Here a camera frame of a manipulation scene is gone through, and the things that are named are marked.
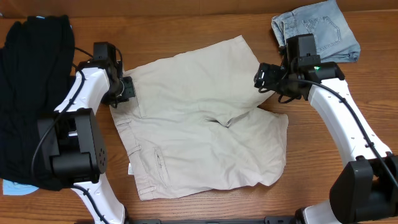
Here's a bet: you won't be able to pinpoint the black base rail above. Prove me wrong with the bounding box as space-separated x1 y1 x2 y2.
127 216 304 224

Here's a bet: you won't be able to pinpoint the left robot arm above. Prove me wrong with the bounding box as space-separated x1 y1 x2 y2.
35 42 136 223

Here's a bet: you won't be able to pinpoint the light blue garment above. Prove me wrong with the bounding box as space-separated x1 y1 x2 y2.
2 180 39 196

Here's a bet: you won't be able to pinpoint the beige khaki shorts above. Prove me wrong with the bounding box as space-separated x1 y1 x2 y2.
111 36 289 200

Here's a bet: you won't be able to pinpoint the black garment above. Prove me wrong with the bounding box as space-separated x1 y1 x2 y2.
1 16 75 191

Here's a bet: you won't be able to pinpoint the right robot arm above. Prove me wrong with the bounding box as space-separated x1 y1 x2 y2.
254 34 397 224

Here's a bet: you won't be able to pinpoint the folded light blue jeans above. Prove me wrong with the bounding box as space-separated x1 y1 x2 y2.
271 0 361 63

